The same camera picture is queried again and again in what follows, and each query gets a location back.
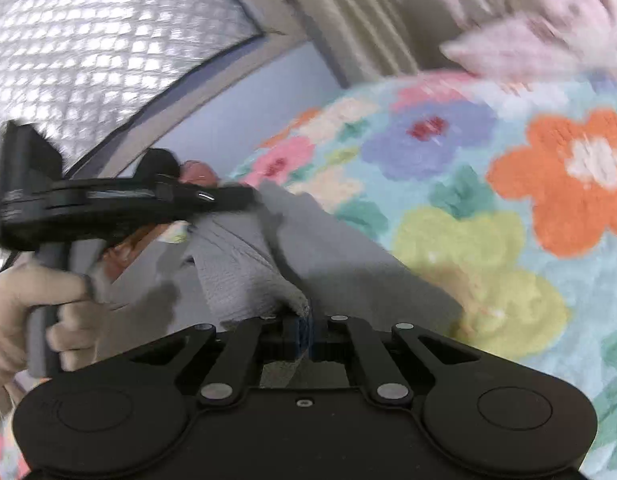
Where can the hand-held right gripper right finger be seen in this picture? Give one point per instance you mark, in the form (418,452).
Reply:
(318,337)

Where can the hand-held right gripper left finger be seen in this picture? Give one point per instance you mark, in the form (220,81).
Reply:
(296,335)

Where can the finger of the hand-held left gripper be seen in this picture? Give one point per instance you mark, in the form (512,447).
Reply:
(208,200)

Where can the grey knit garment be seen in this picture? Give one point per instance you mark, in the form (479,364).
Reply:
(313,260)

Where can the person's left hand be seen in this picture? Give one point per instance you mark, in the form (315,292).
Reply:
(11,320)

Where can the pink suitcase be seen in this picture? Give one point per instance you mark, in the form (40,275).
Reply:
(198,172)

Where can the black folded cloth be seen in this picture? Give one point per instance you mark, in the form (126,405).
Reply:
(161,160)

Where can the silver quilted window shade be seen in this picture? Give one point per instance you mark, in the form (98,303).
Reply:
(113,35)

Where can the floral quilt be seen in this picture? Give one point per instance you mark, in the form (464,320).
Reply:
(488,220)

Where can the beige curtain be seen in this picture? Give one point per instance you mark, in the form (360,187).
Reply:
(358,20)

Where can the pink printed blanket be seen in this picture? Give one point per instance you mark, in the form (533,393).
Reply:
(513,45)

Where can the grey window frame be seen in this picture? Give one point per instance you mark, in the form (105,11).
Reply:
(213,75)

